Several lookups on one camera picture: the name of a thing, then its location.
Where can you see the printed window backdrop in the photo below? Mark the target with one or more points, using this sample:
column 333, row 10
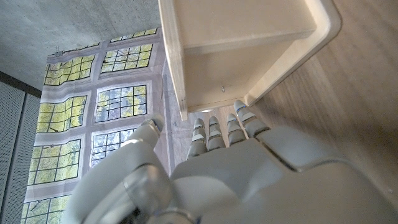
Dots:
column 118, row 102

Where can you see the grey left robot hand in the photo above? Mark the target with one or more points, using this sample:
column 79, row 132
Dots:
column 248, row 180

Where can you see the wooden box with slot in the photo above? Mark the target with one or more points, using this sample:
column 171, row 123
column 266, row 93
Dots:
column 236, row 37

